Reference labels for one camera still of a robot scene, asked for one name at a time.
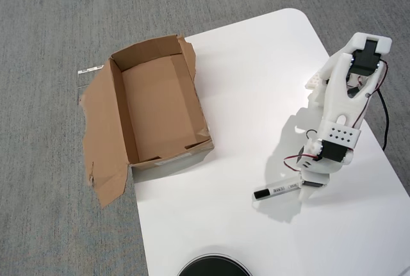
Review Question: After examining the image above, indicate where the white marker pen black cap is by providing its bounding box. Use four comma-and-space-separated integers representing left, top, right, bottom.
252, 176, 302, 200

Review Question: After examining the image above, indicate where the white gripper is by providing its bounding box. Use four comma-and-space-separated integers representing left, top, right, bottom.
296, 140, 353, 203

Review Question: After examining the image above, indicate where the black round object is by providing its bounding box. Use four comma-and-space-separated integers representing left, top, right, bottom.
177, 253, 254, 276

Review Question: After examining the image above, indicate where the open brown cardboard box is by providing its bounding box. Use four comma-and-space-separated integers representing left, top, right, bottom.
78, 32, 215, 209

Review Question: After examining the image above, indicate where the white tape strip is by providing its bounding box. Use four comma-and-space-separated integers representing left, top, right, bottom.
78, 64, 106, 75

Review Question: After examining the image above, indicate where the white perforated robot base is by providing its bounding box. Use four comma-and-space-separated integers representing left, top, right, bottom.
307, 88, 325, 108

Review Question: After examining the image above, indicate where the black power cable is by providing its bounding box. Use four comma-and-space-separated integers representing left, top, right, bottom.
376, 90, 390, 152

